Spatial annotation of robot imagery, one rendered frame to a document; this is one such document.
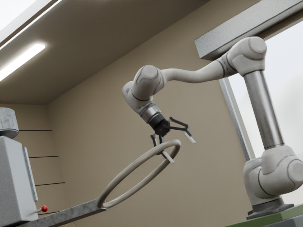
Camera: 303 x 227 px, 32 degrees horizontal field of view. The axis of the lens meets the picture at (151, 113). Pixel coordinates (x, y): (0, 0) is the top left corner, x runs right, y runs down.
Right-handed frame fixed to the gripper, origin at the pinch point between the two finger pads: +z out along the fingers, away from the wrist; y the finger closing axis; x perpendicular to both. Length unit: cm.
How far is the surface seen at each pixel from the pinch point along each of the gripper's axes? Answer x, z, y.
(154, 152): 16.8, -5.0, 5.5
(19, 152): 7, -54, 63
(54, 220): 17, -14, 63
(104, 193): 22.0, -5.4, 33.4
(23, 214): 21, -25, 72
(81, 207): 13, -10, 50
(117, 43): -495, -284, 88
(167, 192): -523, -67, 186
